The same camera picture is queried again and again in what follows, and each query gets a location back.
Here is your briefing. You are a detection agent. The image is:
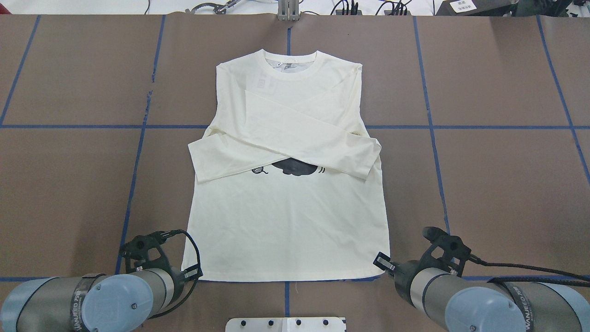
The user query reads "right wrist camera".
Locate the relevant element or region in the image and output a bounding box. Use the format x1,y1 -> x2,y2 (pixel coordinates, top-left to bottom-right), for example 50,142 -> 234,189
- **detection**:
419,226 -> 472,278

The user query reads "black box with label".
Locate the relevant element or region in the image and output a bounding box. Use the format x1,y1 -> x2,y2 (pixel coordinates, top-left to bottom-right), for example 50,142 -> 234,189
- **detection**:
435,0 -> 573,17

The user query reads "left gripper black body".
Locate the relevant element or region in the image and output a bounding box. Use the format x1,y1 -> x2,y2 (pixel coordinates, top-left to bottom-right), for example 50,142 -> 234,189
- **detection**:
166,265 -> 203,302

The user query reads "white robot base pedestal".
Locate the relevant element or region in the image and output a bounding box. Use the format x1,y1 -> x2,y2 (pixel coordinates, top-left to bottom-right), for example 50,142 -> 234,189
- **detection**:
225,317 -> 347,332

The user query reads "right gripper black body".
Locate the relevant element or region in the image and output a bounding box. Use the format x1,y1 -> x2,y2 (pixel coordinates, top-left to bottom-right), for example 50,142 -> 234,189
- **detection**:
390,261 -> 421,296

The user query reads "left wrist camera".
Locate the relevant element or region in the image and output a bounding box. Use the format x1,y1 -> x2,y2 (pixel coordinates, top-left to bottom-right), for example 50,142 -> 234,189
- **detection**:
119,231 -> 173,273

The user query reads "cream long-sleeve cat shirt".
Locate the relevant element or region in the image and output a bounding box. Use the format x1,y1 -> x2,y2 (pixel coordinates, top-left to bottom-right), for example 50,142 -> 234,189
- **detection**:
183,50 -> 390,282

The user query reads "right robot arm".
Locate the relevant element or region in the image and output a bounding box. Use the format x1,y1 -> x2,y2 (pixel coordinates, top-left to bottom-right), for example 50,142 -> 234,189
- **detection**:
373,252 -> 590,332

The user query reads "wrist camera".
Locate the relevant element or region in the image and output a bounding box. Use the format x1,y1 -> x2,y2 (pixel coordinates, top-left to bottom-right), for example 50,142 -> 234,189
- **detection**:
419,226 -> 472,278
119,231 -> 173,273

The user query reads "aluminium frame post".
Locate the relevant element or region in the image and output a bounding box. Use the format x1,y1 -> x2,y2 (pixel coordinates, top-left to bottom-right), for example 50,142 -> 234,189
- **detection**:
277,0 -> 301,22

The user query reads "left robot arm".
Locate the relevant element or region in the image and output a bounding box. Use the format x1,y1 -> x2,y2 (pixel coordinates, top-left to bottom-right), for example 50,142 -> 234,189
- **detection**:
1,266 -> 202,332

